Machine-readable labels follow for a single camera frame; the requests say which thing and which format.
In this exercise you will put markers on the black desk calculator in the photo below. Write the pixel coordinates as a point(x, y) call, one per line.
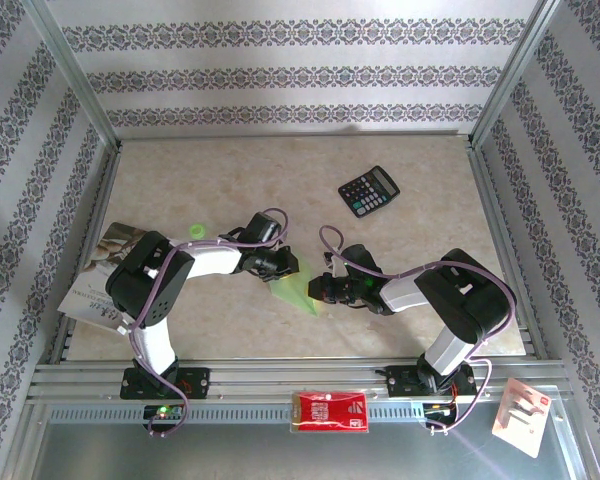
point(375, 185)

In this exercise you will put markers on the small green round sticker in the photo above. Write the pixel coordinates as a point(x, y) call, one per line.
point(197, 230)

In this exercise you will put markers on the aluminium frame rail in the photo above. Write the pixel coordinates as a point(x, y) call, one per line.
point(500, 225)
point(102, 190)
point(280, 135)

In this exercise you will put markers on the white photo cover book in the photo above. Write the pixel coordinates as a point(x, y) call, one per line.
point(87, 300)

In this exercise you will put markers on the white and red card package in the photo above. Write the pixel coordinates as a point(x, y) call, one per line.
point(522, 425)

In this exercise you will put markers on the aluminium frame post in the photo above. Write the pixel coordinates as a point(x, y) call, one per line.
point(78, 75)
point(512, 75)

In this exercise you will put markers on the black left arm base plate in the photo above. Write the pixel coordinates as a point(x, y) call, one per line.
point(195, 382)

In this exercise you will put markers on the grey sheet metal panel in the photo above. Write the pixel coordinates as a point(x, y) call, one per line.
point(230, 455)

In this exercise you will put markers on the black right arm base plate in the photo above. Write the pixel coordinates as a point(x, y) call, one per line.
point(402, 382)

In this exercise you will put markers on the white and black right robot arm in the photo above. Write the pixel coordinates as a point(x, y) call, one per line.
point(405, 296)

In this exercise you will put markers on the light green paper sheet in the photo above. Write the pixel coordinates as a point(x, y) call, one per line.
point(292, 292)

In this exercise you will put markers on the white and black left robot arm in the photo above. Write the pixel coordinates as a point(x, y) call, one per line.
point(215, 261)

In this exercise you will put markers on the red packaged card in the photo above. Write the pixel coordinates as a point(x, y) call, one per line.
point(330, 412)

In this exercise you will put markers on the wide aluminium base rail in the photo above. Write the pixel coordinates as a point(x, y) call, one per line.
point(290, 372)

